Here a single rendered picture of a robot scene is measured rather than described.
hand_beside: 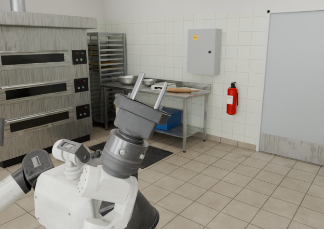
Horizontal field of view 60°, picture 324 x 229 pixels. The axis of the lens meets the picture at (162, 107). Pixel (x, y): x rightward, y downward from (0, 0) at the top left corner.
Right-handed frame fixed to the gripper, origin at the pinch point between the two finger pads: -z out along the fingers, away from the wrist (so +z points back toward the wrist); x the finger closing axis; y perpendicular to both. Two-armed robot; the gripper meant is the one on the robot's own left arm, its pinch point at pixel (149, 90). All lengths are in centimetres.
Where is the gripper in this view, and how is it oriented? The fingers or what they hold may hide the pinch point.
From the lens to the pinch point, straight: 60.1
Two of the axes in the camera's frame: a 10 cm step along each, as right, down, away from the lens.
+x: -9.2, -3.9, -0.1
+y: 0.4, -1.0, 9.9
